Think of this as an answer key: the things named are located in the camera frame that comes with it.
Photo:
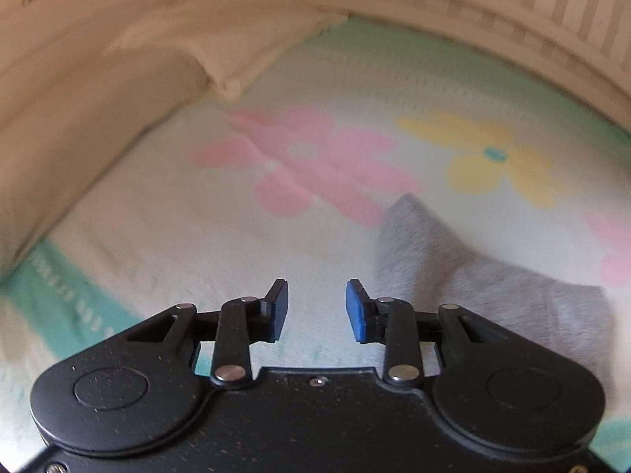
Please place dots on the grey knit pants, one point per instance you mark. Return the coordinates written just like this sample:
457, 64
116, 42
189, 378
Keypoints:
419, 260

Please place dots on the beige wooden bed frame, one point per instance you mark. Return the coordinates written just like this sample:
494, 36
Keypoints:
580, 46

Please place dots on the floral pastel bed sheet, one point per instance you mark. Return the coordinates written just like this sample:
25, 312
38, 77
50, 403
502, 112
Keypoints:
293, 180

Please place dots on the beige pillow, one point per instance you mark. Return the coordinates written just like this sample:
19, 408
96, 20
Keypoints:
54, 152

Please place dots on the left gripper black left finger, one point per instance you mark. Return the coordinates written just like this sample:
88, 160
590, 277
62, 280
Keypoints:
241, 323

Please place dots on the cream folded blanket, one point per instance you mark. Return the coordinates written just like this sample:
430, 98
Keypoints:
234, 41

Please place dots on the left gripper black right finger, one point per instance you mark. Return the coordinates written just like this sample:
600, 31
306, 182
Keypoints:
390, 322

